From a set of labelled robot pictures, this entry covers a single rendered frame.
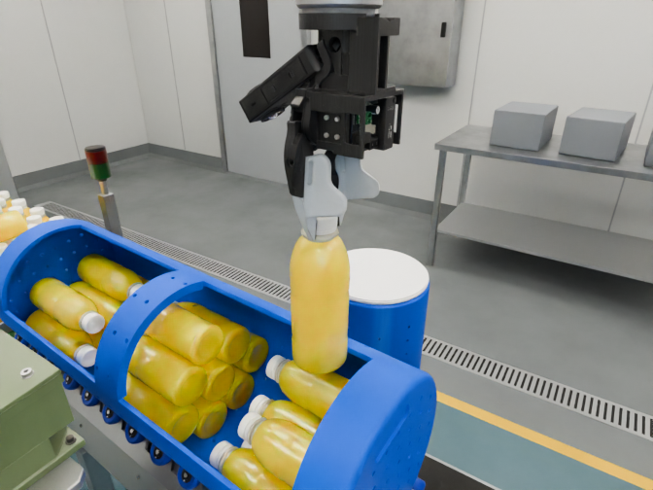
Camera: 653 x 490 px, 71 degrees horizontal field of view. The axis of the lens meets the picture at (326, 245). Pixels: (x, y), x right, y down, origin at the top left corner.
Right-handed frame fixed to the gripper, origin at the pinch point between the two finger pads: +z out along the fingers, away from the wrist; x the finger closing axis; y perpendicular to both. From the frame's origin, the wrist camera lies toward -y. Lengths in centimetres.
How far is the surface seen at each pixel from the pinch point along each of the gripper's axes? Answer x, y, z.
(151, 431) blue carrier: -13.1, -21.1, 34.5
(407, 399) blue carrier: 3.0, 11.1, 22.1
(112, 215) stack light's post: 37, -116, 41
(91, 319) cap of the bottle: -5, -51, 32
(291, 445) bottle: -5.4, -0.8, 30.5
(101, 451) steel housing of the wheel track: -12, -45, 57
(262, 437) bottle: -6.2, -5.1, 31.2
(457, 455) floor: 102, -5, 143
